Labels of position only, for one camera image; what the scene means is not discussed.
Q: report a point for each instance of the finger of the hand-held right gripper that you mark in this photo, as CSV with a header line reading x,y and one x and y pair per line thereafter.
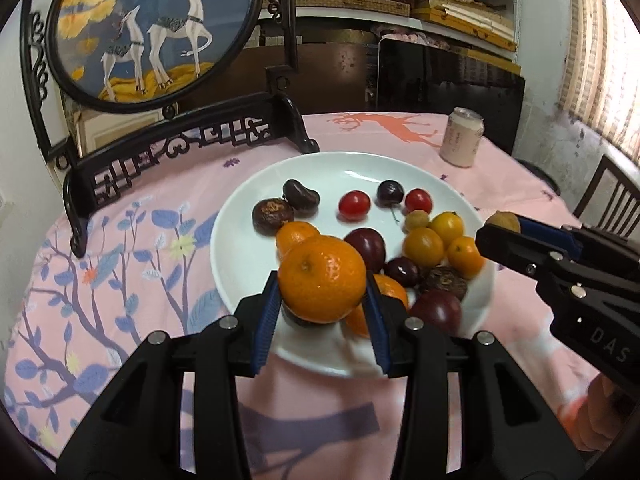
x,y
550,235
505,245

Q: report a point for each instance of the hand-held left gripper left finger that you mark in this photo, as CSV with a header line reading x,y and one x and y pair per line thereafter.
x,y
265,320

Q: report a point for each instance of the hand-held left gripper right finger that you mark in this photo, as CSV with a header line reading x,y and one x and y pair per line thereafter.
x,y
377,325

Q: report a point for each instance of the small yellowish round fruit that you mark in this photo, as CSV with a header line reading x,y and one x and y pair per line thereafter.
x,y
416,220
502,221

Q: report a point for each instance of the orange mandarin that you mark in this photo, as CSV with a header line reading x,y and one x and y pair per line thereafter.
x,y
295,235
392,290
321,278
465,256

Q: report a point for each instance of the small dark purple plum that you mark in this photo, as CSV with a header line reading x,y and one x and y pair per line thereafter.
x,y
402,271

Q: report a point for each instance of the yellow-orange plum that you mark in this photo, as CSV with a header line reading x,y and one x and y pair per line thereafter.
x,y
446,225
423,246

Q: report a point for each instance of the dark brown wrinkled passion fruit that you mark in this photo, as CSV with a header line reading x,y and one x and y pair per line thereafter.
x,y
442,282
272,215

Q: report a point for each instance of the red cherry tomato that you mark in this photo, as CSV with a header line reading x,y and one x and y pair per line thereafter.
x,y
354,205
418,200

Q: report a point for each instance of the dark cherry with stem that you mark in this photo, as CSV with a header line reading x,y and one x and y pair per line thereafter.
x,y
390,192

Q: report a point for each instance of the white oval plate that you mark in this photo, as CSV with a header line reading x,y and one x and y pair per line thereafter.
x,y
330,170

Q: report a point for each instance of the person's right hand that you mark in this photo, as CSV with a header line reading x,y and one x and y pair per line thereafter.
x,y
595,410

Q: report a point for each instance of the dark wooden chair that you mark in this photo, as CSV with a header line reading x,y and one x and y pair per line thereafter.
x,y
607,185

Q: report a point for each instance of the pink printed tablecloth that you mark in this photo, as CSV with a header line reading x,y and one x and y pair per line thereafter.
x,y
165,310

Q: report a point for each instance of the pale beverage can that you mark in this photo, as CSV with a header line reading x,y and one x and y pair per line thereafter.
x,y
461,137

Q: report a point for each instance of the dark kidney-shaped fruit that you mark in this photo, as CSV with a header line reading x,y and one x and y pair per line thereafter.
x,y
301,196

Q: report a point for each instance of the black flat screen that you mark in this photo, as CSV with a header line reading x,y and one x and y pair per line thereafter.
x,y
450,90

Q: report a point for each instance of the bamboo window blind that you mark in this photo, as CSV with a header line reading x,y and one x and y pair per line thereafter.
x,y
600,35

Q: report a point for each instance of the pink fabric bundle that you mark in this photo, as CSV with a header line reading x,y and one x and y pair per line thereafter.
x,y
410,37

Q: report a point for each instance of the stack of yellow flat boxes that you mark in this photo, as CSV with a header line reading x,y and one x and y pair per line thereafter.
x,y
465,15

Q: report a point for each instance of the beige cardboard box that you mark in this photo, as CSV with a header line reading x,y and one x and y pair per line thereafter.
x,y
110,130

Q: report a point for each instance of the brown wooden chair back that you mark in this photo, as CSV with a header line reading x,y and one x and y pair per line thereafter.
x,y
325,75

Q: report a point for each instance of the deer embroidery screen black stand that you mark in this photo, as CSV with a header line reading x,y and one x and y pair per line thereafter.
x,y
150,35

